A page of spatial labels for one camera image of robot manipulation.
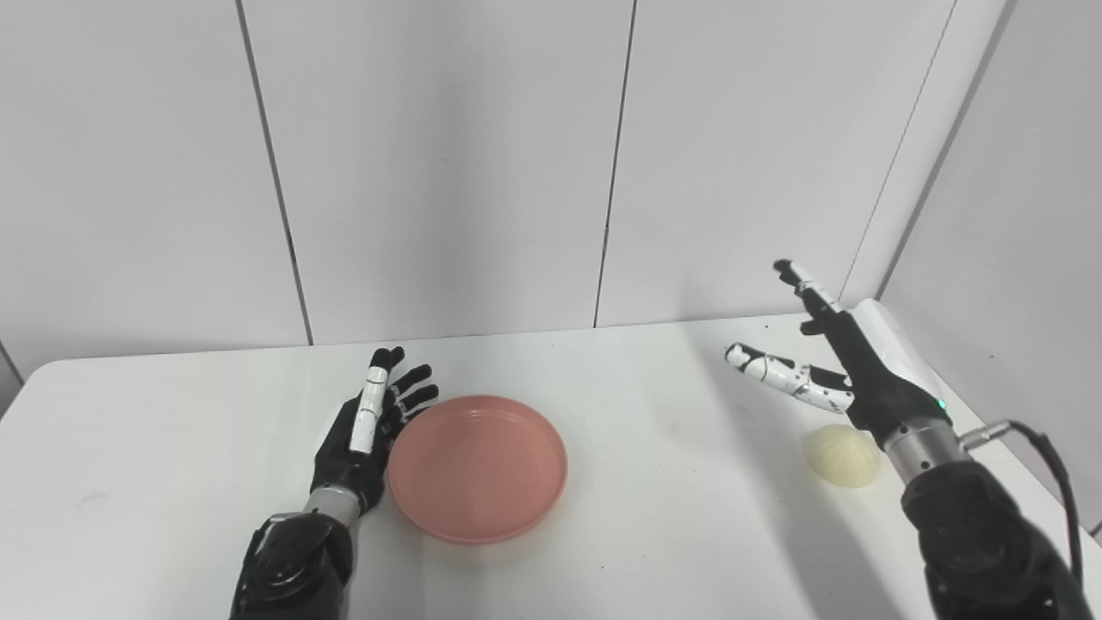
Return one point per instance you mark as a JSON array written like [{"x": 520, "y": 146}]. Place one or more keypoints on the pink round plate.
[{"x": 478, "y": 468}]

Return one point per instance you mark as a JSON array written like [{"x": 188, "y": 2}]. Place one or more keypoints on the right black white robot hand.
[{"x": 852, "y": 370}]

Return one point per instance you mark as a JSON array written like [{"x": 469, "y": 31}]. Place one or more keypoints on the white steamed bun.
[{"x": 839, "y": 458}]

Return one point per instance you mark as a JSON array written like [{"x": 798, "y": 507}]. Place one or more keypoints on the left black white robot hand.
[{"x": 366, "y": 430}]

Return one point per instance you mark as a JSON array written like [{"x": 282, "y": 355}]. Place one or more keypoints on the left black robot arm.
[{"x": 297, "y": 560}]

